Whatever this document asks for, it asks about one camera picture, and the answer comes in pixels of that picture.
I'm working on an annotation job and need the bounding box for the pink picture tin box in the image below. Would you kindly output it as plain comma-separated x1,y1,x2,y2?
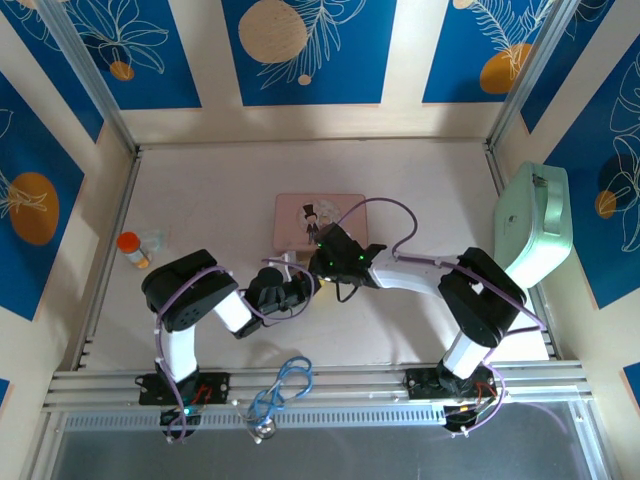
273,193,368,252

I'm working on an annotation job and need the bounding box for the clear plastic container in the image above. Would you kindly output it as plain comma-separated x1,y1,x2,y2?
134,228,167,254

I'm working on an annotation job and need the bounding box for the orange cap pill bottle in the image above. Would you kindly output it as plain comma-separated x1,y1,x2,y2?
116,231,152,270

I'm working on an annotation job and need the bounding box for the left control board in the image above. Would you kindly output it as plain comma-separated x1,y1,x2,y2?
159,403,204,427

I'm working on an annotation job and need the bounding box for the control board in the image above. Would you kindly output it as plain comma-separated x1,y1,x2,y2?
159,403,204,427
442,402,489,432

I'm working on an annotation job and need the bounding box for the grey metal panel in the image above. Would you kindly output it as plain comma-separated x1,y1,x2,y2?
47,414,596,480

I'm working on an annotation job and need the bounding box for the mint green carry case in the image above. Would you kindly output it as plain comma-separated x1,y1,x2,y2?
492,160,575,289

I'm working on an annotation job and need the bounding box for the right control board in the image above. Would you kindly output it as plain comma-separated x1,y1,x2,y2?
442,402,489,432

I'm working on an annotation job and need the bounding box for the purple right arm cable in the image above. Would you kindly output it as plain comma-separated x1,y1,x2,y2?
333,197,547,440

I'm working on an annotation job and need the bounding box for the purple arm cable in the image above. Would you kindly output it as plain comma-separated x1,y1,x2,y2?
152,256,317,446
333,197,547,440

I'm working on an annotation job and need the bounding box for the aluminium front frame rail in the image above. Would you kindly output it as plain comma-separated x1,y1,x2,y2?
42,360,596,417

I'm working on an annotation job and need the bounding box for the blue coiled cable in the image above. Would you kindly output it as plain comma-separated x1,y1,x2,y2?
247,355,315,426

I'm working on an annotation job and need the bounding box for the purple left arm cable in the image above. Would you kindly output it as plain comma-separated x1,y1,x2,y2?
152,256,317,446

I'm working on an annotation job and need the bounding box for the slotted grey cable duct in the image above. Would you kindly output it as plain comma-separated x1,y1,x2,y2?
62,407,449,432

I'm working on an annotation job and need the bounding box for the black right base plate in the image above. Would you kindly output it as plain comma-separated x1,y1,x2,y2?
403,367,507,402

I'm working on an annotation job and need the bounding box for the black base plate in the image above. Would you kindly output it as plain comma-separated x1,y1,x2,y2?
137,370,232,407
403,367,507,402

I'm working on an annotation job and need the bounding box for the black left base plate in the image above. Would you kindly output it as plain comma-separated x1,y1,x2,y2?
137,370,232,407

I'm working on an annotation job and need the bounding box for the aluminium corner post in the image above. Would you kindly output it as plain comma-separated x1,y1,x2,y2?
37,0,139,154
487,0,576,149

